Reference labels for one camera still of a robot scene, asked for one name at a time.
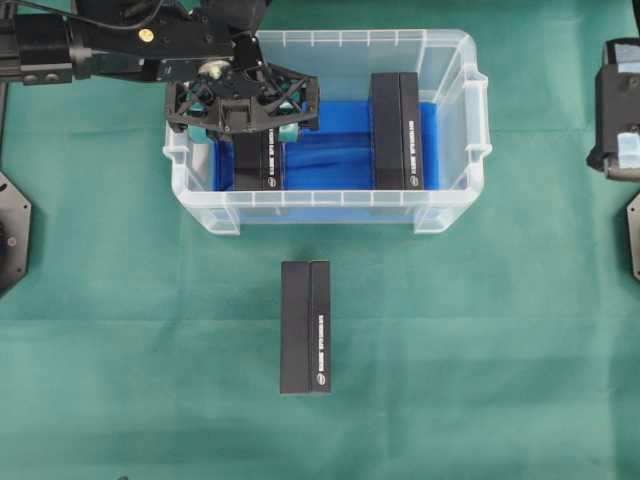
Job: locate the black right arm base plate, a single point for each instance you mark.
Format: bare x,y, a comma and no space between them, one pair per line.
633,223

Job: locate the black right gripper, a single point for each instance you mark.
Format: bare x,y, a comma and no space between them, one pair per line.
616,151

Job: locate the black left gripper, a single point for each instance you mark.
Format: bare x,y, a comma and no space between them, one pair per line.
166,42

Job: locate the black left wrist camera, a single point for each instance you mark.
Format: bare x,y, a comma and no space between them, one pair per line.
236,116

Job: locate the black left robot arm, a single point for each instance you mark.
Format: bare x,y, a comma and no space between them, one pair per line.
44,55

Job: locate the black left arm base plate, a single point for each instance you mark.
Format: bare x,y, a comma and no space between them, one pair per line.
15,234

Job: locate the black aluminium frame rail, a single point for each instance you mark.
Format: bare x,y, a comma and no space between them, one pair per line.
4,110

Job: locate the black realsense box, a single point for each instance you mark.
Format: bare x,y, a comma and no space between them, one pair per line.
396,131
258,162
305,328

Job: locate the clear plastic storage bin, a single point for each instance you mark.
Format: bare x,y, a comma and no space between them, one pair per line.
343,61

